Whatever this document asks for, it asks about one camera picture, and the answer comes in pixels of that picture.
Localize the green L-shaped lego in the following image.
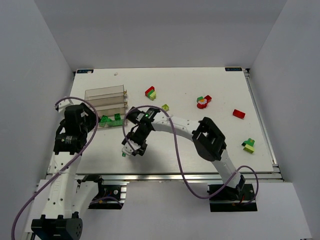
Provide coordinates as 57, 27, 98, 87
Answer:
98, 115, 113, 128

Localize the red rectangular lego brick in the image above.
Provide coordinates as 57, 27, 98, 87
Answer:
232, 109, 246, 119

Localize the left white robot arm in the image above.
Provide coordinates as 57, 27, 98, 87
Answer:
31, 103, 99, 240

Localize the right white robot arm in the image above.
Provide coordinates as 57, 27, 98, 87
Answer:
122, 105, 246, 200

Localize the clear three-slot container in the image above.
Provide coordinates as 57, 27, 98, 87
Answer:
84, 85, 128, 121

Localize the lime square lego brick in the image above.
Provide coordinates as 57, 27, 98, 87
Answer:
161, 104, 170, 112

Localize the red green yellow lego stack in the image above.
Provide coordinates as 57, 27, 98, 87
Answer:
144, 86, 157, 101

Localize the left blue corner label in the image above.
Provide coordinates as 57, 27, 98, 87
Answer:
76, 69, 94, 74

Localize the blue corner label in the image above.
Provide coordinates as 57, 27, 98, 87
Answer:
224, 67, 243, 72
76, 69, 94, 74

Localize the green lego on flower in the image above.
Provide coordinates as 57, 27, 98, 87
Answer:
196, 96, 204, 102

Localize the red flower lego piece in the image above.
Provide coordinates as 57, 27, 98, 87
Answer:
196, 95, 212, 109

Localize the right blue corner label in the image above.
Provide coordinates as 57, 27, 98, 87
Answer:
224, 67, 243, 72

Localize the green and lime lego stack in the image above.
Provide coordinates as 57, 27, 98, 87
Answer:
241, 138, 255, 154

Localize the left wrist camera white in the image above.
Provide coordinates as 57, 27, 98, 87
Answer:
54, 99, 74, 114

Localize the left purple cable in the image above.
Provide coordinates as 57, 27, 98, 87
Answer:
10, 96, 99, 240

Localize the purple cable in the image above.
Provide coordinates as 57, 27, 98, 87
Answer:
10, 96, 99, 240
122, 105, 259, 200

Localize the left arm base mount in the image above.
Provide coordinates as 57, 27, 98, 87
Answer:
77, 174, 123, 210

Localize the aluminium table frame rail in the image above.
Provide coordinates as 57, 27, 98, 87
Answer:
46, 172, 283, 183

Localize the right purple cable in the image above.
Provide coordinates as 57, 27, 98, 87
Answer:
122, 105, 259, 200

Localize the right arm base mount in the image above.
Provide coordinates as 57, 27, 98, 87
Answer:
209, 184, 258, 213

